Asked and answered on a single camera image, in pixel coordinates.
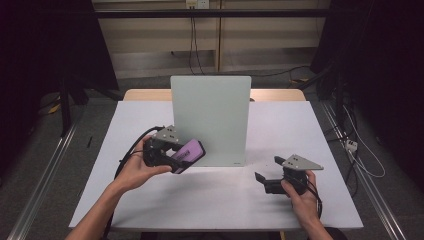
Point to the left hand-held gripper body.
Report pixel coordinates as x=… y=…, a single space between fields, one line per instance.
x=160 y=150

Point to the person's left hand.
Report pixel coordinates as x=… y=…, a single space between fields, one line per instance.
x=136 y=173

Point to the white wall socket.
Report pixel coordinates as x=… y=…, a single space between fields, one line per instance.
x=197 y=3

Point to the white power strip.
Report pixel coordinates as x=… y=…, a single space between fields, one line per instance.
x=351 y=145

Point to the white whiteboard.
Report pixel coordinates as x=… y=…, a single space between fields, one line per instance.
x=216 y=110

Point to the dark curtain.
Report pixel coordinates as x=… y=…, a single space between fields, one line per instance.
x=383 y=50
x=46 y=46

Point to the black metal stand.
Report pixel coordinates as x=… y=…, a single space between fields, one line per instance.
x=65 y=110

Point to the purple whiteboard eraser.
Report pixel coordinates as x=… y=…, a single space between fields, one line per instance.
x=191 y=154

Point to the black pen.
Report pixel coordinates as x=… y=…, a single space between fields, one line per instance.
x=89 y=142

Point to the wooden table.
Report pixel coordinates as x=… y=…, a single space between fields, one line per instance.
x=146 y=95

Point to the black horizontal bar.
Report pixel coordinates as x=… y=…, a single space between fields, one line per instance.
x=233 y=13

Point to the person's right hand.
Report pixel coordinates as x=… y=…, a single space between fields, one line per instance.
x=305 y=206

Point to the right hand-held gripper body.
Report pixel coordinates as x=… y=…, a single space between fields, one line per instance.
x=295 y=173

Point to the metal floor rail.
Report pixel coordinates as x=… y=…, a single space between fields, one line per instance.
x=43 y=176
x=376 y=200

